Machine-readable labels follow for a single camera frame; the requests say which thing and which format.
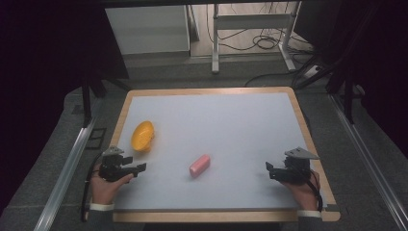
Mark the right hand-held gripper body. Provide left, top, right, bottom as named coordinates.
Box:
left=274, top=146, right=320, bottom=186

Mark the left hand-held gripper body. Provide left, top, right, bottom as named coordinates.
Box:
left=98, top=145, right=135, bottom=183

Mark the person's left hand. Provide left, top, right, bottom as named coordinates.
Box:
left=89, top=164, right=135, bottom=206

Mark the person's right hand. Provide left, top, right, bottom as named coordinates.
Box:
left=281, top=170, right=321, bottom=212

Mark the orange yellow fruit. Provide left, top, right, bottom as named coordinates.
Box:
left=130, top=120, right=156, bottom=153

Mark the black floor grate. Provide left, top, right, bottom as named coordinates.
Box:
left=85, top=127, right=108, bottom=150

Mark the pink soap bar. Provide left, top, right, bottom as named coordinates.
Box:
left=189, top=154, right=212, bottom=179

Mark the black metal stand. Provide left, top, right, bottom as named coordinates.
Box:
left=326, top=72, right=358, bottom=125
left=81, top=76, right=108, bottom=128

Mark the white power strip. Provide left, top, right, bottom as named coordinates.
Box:
left=302, top=64, right=323, bottom=80

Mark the white cabinet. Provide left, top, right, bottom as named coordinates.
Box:
left=105, top=4, right=191, bottom=56

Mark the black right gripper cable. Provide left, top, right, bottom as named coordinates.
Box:
left=307, top=174, right=324, bottom=213

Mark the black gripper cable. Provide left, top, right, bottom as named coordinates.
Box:
left=80, top=151, right=104, bottom=223
left=307, top=174, right=324, bottom=213

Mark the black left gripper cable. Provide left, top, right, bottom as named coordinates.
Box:
left=80, top=151, right=104, bottom=223

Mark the aluminium rail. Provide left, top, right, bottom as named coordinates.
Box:
left=329, top=93, right=408, bottom=231
left=33, top=117, right=98, bottom=231

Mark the black floor cables bundle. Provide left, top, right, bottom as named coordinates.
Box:
left=206, top=2, right=316, bottom=65

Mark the white metal desk frame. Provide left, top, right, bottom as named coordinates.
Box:
left=211, top=1, right=301, bottom=75

